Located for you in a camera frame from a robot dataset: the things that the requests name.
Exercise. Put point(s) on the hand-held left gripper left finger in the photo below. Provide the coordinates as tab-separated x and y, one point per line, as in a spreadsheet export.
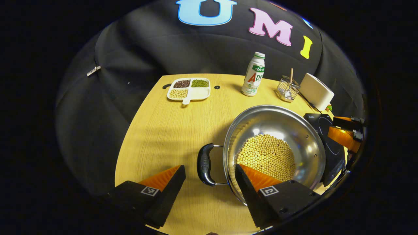
169	195

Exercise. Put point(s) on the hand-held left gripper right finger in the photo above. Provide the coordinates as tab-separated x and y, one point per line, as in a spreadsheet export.
249	199

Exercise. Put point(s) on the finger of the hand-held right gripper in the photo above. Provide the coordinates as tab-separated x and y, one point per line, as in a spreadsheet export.
346	122
343	137

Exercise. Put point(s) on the black induction cooktop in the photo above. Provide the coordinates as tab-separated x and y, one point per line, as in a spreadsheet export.
333	153

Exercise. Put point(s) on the stainless steel pot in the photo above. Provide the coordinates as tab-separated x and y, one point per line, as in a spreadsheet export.
277	122

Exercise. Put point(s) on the white toaster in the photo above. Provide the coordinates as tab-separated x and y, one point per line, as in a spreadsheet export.
316	91

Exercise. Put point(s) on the pile of soybeans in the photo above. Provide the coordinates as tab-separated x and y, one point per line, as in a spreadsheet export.
266	155

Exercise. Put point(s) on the clear utensil holder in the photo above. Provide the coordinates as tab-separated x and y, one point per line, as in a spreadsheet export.
287	91

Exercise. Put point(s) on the wooden spoon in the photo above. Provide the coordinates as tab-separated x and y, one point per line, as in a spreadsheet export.
291	75

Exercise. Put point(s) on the white drink bottle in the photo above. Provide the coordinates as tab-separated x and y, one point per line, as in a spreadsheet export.
253	78

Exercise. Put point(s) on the white divided bean dish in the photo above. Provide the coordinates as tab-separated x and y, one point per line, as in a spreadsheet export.
199	94

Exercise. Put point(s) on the silver cloth clip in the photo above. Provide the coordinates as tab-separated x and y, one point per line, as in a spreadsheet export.
93	70

